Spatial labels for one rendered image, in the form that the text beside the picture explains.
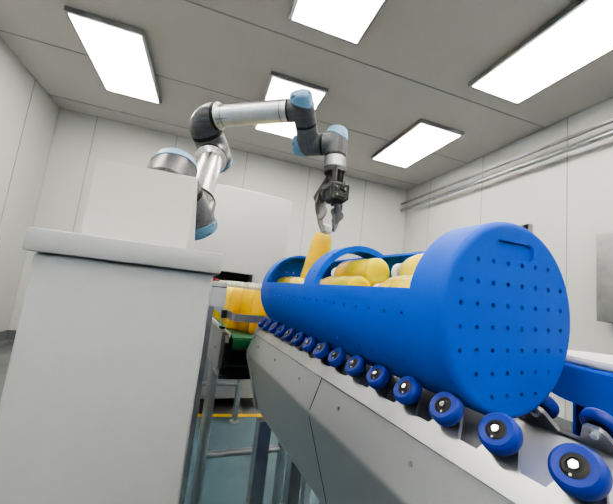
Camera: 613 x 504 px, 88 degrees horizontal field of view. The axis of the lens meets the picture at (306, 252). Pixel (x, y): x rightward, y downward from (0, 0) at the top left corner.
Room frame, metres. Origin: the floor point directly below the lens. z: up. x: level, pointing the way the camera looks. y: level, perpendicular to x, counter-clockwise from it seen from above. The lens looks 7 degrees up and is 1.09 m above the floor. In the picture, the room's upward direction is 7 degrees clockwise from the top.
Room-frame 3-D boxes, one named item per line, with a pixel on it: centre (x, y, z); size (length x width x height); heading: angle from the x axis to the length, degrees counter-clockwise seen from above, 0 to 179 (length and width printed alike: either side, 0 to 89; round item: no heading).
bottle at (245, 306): (1.44, 0.23, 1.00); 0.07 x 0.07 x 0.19
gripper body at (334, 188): (1.04, -0.07, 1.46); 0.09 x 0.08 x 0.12; 23
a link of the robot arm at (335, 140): (1.06, -0.06, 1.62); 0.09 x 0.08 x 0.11; 73
